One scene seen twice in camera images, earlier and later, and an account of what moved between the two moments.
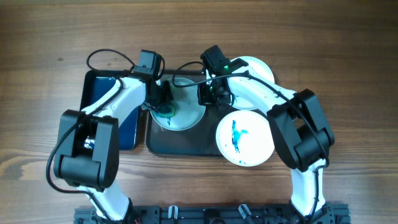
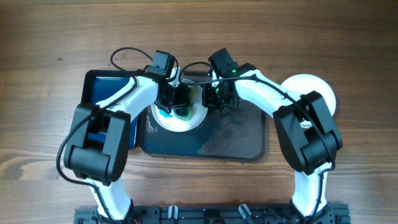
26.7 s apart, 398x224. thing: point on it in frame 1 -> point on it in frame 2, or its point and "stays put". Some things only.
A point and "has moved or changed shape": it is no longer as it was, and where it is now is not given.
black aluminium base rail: [337, 213] stays put
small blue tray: [96, 84] stays put
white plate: [242, 104] has moved or changed shape
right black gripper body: [205, 95] stays put
